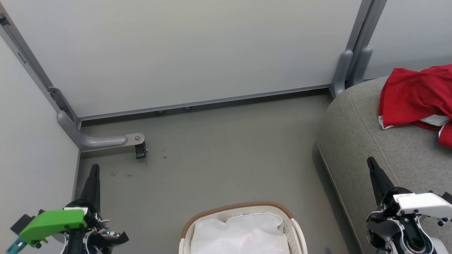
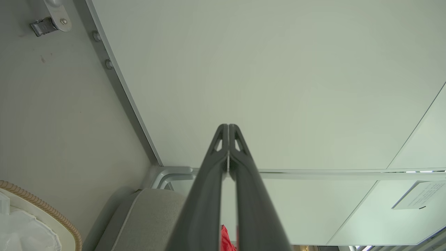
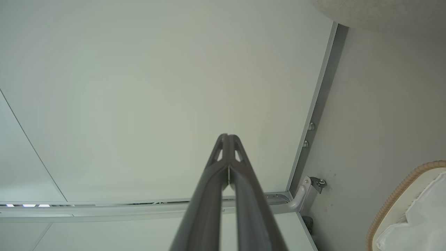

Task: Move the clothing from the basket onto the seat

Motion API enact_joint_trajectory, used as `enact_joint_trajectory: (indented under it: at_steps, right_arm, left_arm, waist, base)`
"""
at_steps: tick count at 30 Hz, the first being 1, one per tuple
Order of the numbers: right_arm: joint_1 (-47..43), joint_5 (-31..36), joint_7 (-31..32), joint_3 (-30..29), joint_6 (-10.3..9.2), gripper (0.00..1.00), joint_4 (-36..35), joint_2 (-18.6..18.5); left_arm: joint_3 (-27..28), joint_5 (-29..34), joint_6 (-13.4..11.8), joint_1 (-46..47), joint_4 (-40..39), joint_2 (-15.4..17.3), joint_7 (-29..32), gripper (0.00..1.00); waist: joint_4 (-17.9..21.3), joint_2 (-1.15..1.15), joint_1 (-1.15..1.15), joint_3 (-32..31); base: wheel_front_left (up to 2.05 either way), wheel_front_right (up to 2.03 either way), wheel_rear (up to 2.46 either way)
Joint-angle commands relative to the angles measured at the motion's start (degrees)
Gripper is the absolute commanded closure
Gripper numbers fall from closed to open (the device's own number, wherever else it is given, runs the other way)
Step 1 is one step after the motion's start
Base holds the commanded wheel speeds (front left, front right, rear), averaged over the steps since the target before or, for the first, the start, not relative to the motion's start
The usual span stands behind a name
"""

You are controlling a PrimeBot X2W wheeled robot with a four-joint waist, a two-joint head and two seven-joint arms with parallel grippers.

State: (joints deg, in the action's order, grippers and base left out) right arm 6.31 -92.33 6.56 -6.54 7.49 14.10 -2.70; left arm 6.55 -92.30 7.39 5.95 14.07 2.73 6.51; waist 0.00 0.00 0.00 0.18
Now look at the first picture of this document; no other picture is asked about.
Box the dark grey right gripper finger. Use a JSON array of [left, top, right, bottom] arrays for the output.
[[367, 157, 396, 206], [366, 210, 391, 244]]

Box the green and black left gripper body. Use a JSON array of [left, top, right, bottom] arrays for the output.
[[18, 199, 106, 254]]

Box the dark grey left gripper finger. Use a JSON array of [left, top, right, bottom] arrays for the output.
[[80, 164, 101, 207], [101, 231, 130, 248]]

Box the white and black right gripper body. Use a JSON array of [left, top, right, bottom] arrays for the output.
[[378, 186, 452, 254]]

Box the red t-shirt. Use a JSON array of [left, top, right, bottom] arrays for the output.
[[378, 64, 452, 148]]

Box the grey fabric sofa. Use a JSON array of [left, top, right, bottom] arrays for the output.
[[317, 76, 452, 254]]

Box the teal connector piece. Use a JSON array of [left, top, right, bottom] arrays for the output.
[[5, 237, 27, 254]]

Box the long grey partition foot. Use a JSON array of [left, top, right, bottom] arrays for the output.
[[57, 110, 145, 152]]

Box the white laundry basket brown rim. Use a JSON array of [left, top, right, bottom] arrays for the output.
[[179, 201, 308, 254]]

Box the short grey partition foot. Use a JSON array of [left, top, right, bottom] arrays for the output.
[[353, 47, 374, 86], [332, 50, 354, 97]]

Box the white basket liner cloth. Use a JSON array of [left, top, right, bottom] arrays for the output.
[[191, 212, 291, 254]]

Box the grey partition bottom rail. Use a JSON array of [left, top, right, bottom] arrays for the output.
[[78, 84, 333, 121]]

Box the grey double partition frame post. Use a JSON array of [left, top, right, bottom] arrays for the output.
[[346, 0, 389, 53]]

